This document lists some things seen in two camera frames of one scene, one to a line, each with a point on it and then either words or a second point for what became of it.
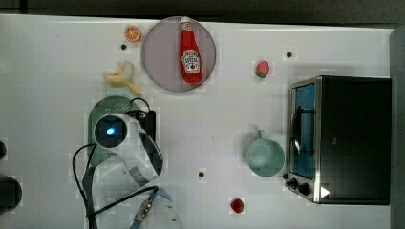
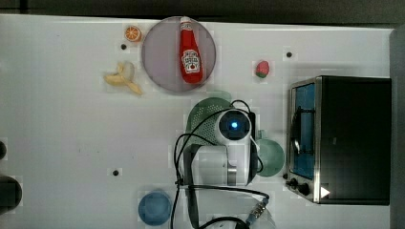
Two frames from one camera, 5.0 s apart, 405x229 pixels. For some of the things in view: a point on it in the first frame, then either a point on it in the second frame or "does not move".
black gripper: [146, 119] to [252, 117]
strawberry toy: [263, 69] does not move
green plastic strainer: [108, 105] to [201, 125]
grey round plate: [160, 54] does not move
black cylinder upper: [3, 150] does not move
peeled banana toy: [119, 79] does not move
